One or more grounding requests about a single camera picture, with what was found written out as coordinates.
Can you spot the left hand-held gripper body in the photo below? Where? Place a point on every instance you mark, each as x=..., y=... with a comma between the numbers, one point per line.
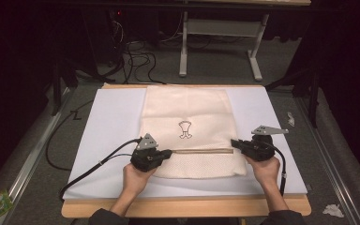
x=145, y=159

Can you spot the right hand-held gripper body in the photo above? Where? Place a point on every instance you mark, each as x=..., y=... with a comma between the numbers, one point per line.
x=259, y=150

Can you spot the cream mesh laundry bag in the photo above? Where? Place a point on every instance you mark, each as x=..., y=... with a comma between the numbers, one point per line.
x=187, y=106

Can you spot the person's left hand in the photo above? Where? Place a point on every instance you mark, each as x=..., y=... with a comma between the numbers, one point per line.
x=136, y=181

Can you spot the person's right hand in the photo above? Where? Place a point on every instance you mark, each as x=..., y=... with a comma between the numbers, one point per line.
x=268, y=173

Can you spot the small white scrap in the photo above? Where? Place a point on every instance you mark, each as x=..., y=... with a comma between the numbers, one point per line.
x=291, y=119

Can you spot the white foam board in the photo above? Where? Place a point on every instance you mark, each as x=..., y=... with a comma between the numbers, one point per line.
x=112, y=125

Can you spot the wooden table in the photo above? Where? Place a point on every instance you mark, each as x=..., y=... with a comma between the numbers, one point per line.
x=184, y=207

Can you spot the black metal stand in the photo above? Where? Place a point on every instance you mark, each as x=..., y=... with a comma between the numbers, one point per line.
x=56, y=87
x=314, y=100

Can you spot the crumpled white paper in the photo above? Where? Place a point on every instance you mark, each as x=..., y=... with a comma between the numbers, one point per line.
x=333, y=210

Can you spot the aluminium floor rail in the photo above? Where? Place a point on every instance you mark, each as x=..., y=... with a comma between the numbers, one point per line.
x=328, y=162
x=31, y=159

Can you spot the white metal desk frame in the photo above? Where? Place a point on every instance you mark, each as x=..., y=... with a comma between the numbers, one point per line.
x=222, y=27

